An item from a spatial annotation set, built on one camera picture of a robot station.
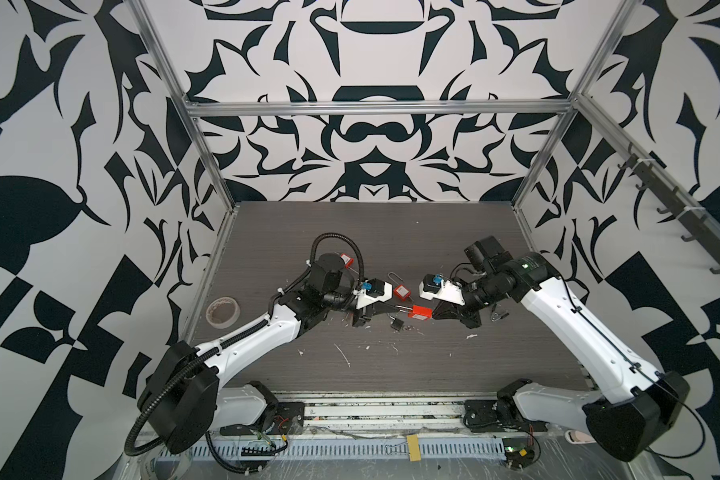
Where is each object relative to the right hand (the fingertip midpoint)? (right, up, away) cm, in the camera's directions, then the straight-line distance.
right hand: (439, 308), depth 71 cm
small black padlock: (-8, -9, +18) cm, 22 cm away
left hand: (-9, +2, -1) cm, 10 cm away
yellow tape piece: (-6, -31, -1) cm, 32 cm away
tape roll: (-60, -6, +20) cm, 64 cm away
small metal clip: (+21, -7, +18) cm, 29 cm away
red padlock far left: (-23, +9, +30) cm, 39 cm away
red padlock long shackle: (-6, 0, -3) cm, 6 cm away
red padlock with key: (-6, 0, +22) cm, 23 cm away
